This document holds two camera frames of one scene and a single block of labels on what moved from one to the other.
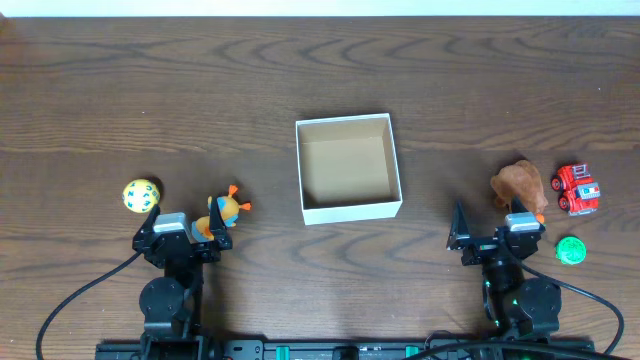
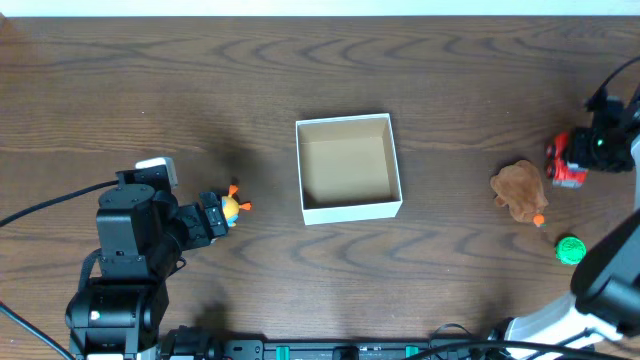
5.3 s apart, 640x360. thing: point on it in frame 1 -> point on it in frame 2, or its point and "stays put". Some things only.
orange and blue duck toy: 229,208 stays put
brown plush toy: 520,179 stays put
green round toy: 570,250 stays put
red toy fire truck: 580,194 -> 564,173
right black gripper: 493,250 -> 576,148
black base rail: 438,348 stays put
